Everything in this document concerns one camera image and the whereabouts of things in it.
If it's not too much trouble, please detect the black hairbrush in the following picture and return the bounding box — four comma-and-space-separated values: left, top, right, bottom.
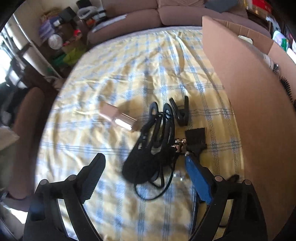
279, 75, 293, 103

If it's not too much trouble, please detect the brown cardboard box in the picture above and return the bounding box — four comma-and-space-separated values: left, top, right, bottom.
202, 16, 295, 240

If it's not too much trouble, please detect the black hair clip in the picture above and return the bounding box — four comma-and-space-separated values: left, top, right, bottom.
169, 96, 189, 126

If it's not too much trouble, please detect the beige pump bottle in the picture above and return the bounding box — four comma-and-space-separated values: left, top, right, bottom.
257, 52, 281, 75

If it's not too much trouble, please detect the yellow-green bag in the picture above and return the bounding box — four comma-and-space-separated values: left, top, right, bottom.
62, 45, 87, 66

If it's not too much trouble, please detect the yellow plaid tablecloth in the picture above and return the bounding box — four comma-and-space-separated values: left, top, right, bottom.
35, 27, 244, 240

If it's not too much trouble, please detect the pale yellow pouch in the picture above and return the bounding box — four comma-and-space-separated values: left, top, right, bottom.
238, 35, 253, 45

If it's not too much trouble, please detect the white paper on sofa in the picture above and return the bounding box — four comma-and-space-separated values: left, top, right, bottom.
91, 14, 127, 33

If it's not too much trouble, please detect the blue-grey cushion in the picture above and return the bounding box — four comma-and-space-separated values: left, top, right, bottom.
205, 0, 238, 13

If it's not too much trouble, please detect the red box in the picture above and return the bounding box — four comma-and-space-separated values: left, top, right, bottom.
252, 0, 272, 13

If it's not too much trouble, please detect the pink-brown sofa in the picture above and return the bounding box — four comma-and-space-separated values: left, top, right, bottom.
87, 1, 271, 45

